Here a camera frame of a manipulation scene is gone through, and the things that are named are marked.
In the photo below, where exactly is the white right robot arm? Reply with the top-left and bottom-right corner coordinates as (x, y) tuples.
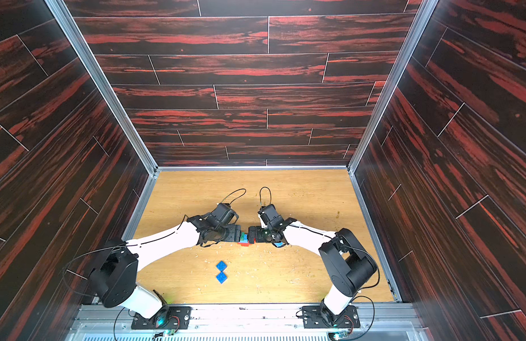
(248, 218), (379, 325)

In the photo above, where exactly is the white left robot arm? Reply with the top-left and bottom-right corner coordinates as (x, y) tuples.
(89, 216), (242, 319)

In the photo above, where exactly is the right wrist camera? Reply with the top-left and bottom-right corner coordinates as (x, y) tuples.
(258, 204), (284, 230)

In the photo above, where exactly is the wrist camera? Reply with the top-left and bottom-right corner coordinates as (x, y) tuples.
(258, 204), (284, 230)
(207, 203), (239, 227)

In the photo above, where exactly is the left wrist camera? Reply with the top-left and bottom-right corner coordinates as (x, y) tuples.
(207, 203), (239, 227)

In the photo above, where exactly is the left camera cable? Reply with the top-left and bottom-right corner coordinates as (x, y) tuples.
(219, 188), (247, 205)

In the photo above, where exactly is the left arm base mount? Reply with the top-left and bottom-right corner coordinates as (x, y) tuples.
(131, 305), (192, 332)

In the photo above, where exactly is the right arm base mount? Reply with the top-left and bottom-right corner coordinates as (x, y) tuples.
(296, 303), (360, 329)

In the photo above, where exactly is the aluminium front rail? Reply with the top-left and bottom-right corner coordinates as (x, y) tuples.
(66, 303), (429, 340)

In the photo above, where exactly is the aluminium right corner post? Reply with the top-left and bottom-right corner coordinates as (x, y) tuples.
(348, 0), (438, 178)

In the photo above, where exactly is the aluminium corner post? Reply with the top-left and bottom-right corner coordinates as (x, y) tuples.
(348, 0), (438, 178)
(44, 0), (158, 177)

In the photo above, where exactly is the aluminium left corner post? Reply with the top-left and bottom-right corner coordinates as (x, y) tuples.
(44, 0), (158, 177)

